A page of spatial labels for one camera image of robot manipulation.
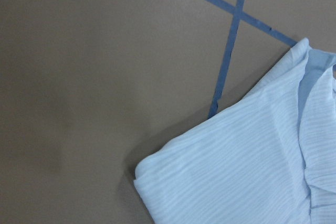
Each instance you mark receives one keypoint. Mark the light blue striped shirt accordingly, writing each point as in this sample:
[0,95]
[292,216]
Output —
[269,158]

